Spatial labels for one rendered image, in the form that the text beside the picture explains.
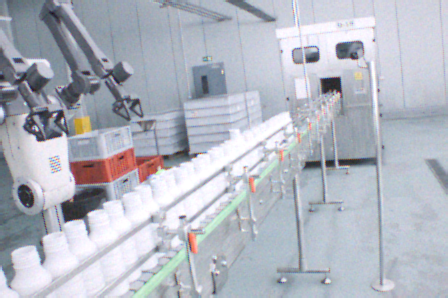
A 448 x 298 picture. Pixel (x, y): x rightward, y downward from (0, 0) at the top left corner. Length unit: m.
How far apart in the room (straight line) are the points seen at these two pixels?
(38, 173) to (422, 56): 10.66
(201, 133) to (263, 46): 4.45
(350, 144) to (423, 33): 6.12
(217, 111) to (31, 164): 6.55
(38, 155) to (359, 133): 4.93
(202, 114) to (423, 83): 6.18
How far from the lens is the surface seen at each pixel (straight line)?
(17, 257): 0.63
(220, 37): 12.12
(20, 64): 1.36
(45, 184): 1.60
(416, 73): 11.44
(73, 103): 1.82
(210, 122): 7.99
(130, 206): 0.84
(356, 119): 5.88
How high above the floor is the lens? 1.36
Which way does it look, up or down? 9 degrees down
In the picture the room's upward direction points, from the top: 7 degrees counter-clockwise
